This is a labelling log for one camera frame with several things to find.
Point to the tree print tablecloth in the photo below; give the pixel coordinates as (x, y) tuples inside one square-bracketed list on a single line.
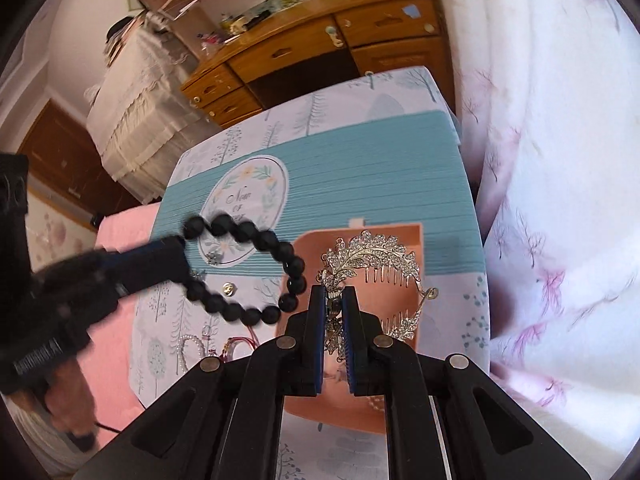
[(452, 305)]

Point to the brown leather tray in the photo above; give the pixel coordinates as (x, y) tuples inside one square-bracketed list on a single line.
[(320, 410)]

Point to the person's left hand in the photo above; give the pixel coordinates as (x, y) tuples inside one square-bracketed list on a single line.
[(70, 400)]

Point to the brown wooden door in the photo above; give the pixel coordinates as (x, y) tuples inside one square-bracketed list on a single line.
[(55, 155)]

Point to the silver rhinestone tiara comb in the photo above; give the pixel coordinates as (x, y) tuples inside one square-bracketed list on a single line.
[(370, 255)]

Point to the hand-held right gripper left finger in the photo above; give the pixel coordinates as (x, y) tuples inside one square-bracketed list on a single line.
[(316, 345)]

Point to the white floral curtain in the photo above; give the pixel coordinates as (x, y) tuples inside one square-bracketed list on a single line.
[(550, 185)]

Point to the teal striped mat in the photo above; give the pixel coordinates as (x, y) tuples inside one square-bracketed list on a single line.
[(375, 175)]

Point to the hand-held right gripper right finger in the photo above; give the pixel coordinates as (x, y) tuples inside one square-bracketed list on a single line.
[(351, 347)]

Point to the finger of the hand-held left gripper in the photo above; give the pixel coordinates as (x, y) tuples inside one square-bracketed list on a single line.
[(150, 266)]

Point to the small silver earring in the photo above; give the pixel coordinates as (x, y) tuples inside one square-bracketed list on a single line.
[(215, 257), (227, 288), (197, 274)]

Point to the dark bag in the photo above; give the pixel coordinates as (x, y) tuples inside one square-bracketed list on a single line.
[(119, 35)]

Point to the white lace cover cloth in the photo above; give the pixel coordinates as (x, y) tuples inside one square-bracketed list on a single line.
[(135, 110)]

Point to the pink blanket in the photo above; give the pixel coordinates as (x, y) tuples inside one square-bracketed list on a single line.
[(112, 360)]

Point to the wooden desk with drawers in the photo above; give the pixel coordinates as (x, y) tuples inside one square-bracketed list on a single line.
[(280, 52)]

